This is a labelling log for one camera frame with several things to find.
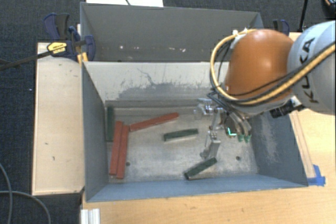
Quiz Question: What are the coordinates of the red-brown flat block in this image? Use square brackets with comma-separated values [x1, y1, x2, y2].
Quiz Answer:
[109, 120, 124, 176]
[129, 112, 180, 132]
[115, 124, 130, 180]

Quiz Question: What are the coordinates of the black cylinder on white bracket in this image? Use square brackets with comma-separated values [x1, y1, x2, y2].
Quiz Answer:
[269, 97, 303, 119]

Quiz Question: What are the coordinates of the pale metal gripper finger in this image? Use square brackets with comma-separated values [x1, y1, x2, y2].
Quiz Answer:
[208, 140, 222, 161]
[199, 131, 218, 160]

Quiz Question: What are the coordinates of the pale wood flat board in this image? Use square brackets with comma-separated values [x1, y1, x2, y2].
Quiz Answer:
[31, 41, 86, 196]

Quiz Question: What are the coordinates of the dark green flat block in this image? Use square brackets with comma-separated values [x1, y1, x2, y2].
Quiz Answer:
[106, 105, 116, 143]
[183, 157, 218, 181]
[163, 128, 199, 142]

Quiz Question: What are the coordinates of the grey metal bin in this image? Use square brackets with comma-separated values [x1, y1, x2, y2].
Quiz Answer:
[79, 2, 309, 203]

